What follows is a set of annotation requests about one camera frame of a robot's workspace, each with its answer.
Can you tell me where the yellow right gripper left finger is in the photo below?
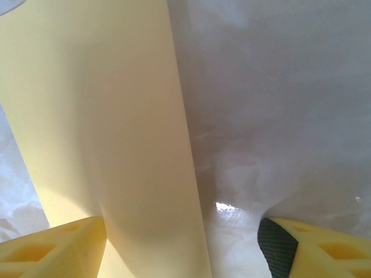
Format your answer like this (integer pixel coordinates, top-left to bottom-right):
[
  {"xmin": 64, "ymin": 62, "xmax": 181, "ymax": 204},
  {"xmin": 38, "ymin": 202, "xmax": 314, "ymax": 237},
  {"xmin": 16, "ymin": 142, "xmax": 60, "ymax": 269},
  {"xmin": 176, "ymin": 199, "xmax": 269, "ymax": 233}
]
[{"xmin": 0, "ymin": 216, "xmax": 107, "ymax": 278}]

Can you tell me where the pale yellow paper sheet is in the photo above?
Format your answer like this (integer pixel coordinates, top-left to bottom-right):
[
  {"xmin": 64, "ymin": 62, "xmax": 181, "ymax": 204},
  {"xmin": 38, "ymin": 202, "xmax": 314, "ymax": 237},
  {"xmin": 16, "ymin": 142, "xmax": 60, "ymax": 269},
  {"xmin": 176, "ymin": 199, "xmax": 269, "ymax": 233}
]
[{"xmin": 0, "ymin": 0, "xmax": 214, "ymax": 278}]

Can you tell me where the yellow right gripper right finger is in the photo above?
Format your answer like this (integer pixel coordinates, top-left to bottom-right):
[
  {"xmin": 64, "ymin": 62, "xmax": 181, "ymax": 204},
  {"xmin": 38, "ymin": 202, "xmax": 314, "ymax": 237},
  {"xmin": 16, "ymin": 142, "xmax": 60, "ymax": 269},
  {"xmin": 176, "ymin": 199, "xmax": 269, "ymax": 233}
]
[{"xmin": 257, "ymin": 217, "xmax": 371, "ymax": 278}]

